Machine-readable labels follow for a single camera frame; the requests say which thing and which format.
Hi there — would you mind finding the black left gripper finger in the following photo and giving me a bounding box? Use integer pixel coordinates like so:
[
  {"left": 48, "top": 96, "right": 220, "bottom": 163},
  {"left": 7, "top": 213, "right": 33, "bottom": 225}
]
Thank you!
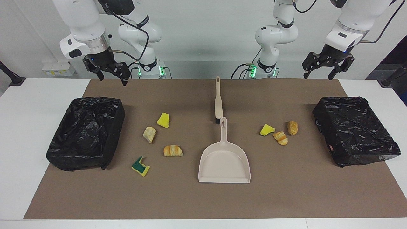
[
  {"left": 328, "top": 56, "right": 355, "bottom": 80},
  {"left": 302, "top": 52, "right": 319, "bottom": 79}
]

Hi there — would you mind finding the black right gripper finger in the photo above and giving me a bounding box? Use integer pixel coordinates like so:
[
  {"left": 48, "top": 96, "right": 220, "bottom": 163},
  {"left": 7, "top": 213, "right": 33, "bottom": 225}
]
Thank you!
[
  {"left": 111, "top": 63, "right": 131, "bottom": 86},
  {"left": 83, "top": 58, "right": 105, "bottom": 81}
]

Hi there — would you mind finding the pale flaky pastry piece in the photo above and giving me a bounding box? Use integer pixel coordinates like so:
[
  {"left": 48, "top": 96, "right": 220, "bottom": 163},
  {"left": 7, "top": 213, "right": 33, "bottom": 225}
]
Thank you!
[{"left": 142, "top": 127, "right": 157, "bottom": 143}]

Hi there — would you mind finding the golden croissant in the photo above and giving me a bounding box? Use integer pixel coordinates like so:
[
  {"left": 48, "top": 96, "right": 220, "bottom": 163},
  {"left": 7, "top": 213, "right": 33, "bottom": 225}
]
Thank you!
[
  {"left": 163, "top": 145, "right": 183, "bottom": 157},
  {"left": 273, "top": 131, "right": 288, "bottom": 146}
]

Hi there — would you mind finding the green yellow sponge piece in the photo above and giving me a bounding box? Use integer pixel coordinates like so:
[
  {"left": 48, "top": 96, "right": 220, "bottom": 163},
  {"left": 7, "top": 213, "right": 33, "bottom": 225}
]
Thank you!
[{"left": 131, "top": 156, "right": 150, "bottom": 177}]

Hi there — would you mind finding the beige hand brush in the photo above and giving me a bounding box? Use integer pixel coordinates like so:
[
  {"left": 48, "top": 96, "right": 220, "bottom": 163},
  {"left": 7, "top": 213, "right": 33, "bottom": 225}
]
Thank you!
[{"left": 214, "top": 76, "right": 223, "bottom": 124}]

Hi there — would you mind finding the beige plastic dustpan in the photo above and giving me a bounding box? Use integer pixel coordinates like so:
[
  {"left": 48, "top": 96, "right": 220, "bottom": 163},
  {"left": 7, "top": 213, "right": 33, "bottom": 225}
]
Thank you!
[{"left": 198, "top": 117, "right": 251, "bottom": 184}]

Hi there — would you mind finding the black bag lined bin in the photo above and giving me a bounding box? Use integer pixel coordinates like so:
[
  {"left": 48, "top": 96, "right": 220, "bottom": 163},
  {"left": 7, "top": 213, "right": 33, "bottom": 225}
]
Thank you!
[
  {"left": 46, "top": 97, "right": 125, "bottom": 171},
  {"left": 312, "top": 96, "right": 402, "bottom": 168}
]

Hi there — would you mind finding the dark background panel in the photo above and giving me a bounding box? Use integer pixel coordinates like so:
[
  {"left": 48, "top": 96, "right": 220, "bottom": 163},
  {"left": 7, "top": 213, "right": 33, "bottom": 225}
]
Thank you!
[{"left": 366, "top": 35, "right": 407, "bottom": 80}]

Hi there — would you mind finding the brown table mat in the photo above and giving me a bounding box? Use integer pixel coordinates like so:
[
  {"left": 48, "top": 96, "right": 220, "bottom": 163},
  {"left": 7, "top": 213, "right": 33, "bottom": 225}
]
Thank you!
[{"left": 24, "top": 79, "right": 407, "bottom": 220}]

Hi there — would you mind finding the black base cable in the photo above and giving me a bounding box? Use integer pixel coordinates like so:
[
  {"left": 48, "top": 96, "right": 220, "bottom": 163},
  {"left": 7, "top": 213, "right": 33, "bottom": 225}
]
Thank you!
[
  {"left": 231, "top": 63, "right": 255, "bottom": 79},
  {"left": 123, "top": 62, "right": 140, "bottom": 79}
]

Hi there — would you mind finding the white wall socket box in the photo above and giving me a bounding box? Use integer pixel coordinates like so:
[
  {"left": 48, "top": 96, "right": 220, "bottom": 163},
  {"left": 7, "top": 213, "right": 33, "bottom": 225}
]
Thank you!
[{"left": 42, "top": 61, "right": 76, "bottom": 77}]

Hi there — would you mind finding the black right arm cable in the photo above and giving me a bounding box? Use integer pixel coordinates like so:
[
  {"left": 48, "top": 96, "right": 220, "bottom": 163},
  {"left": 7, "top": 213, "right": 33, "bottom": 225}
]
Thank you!
[{"left": 99, "top": 0, "right": 150, "bottom": 62}]

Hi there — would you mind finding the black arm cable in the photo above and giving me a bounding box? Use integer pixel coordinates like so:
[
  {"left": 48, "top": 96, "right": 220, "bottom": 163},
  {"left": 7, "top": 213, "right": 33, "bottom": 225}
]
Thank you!
[
  {"left": 293, "top": 0, "right": 407, "bottom": 43},
  {"left": 99, "top": 0, "right": 150, "bottom": 62}
]

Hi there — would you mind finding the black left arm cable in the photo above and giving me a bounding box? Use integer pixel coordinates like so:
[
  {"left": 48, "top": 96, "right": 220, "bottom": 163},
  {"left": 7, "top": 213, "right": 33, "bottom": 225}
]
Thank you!
[{"left": 293, "top": 0, "right": 407, "bottom": 43}]

